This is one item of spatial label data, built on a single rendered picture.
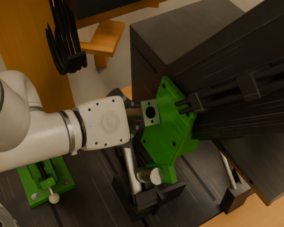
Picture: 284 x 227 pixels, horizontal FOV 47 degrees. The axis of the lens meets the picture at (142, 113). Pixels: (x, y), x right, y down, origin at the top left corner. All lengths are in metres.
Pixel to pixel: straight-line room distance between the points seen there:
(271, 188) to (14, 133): 0.52
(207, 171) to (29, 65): 0.57
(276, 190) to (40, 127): 0.48
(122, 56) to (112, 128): 2.04
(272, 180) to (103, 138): 0.36
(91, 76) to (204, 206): 1.77
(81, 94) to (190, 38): 1.66
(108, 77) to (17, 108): 2.10
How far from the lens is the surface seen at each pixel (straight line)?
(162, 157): 0.75
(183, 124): 0.66
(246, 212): 0.96
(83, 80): 2.51
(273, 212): 0.98
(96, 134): 0.64
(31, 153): 0.60
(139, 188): 0.85
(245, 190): 0.86
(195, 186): 0.96
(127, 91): 1.19
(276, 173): 0.76
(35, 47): 0.84
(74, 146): 0.63
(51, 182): 0.88
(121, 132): 0.67
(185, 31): 0.86
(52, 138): 0.60
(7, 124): 0.41
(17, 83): 0.52
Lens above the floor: 1.75
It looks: 51 degrees down
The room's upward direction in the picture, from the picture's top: straight up
